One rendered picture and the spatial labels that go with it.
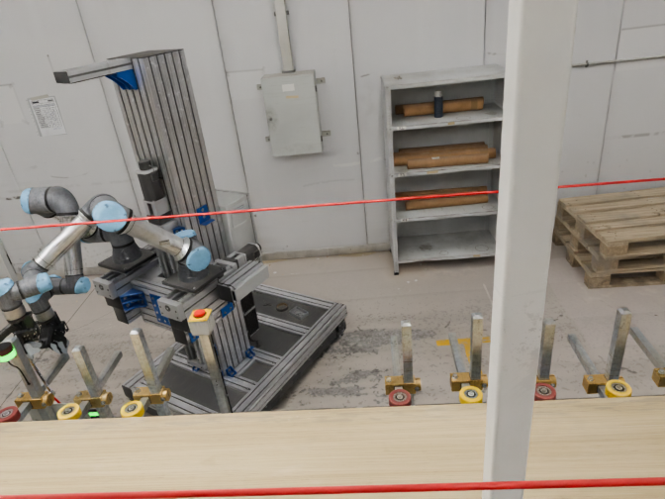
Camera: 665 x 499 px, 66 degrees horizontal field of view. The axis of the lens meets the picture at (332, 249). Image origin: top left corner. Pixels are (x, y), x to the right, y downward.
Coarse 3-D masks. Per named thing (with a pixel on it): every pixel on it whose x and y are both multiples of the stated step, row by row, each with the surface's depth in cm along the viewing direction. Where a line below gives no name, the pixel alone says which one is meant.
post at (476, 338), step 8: (472, 320) 179; (480, 320) 178; (472, 328) 180; (480, 328) 179; (472, 336) 181; (480, 336) 181; (472, 344) 183; (480, 344) 182; (472, 352) 185; (480, 352) 184; (472, 360) 186; (480, 360) 186; (472, 368) 188; (480, 368) 188; (472, 376) 190; (480, 376) 190
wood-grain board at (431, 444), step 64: (0, 448) 180; (64, 448) 177; (128, 448) 174; (192, 448) 171; (256, 448) 168; (320, 448) 166; (384, 448) 163; (448, 448) 160; (576, 448) 156; (640, 448) 153
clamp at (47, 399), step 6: (24, 396) 207; (30, 396) 207; (42, 396) 206; (48, 396) 207; (18, 402) 206; (30, 402) 206; (36, 402) 206; (42, 402) 206; (48, 402) 207; (36, 408) 207; (42, 408) 207
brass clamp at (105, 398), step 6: (84, 390) 208; (84, 396) 205; (90, 396) 204; (102, 396) 204; (108, 396) 205; (78, 402) 204; (90, 402) 204; (96, 402) 204; (102, 402) 203; (108, 402) 205
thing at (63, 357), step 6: (60, 354) 232; (66, 354) 232; (60, 360) 228; (66, 360) 231; (54, 366) 224; (60, 366) 227; (48, 372) 221; (54, 372) 222; (48, 378) 218; (42, 384) 215; (48, 384) 218; (24, 402) 206; (18, 408) 203; (24, 408) 203; (30, 408) 206; (24, 414) 202; (18, 420) 198
